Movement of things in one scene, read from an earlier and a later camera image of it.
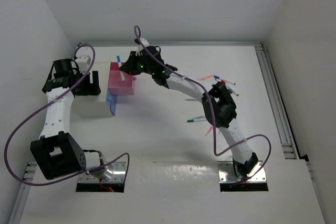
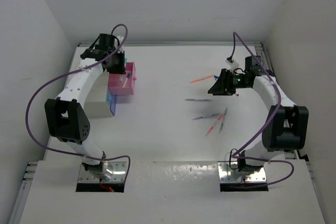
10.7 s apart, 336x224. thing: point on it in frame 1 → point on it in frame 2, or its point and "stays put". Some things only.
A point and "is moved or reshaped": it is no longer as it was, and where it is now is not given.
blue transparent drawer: x=111 y=100 stays put
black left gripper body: x=85 y=88 → x=116 y=65
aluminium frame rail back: x=133 y=44 stays put
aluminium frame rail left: x=23 y=193 stays put
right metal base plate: x=227 y=172 stays put
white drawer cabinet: x=94 y=105 stays put
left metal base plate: x=114 y=172 stays put
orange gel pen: x=204 y=77 stays put
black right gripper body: x=142 y=67 → x=236 y=82
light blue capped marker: x=119 y=62 is moved or reshaped
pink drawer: x=116 y=86 stays put
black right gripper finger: x=130 y=66 → x=221 y=87
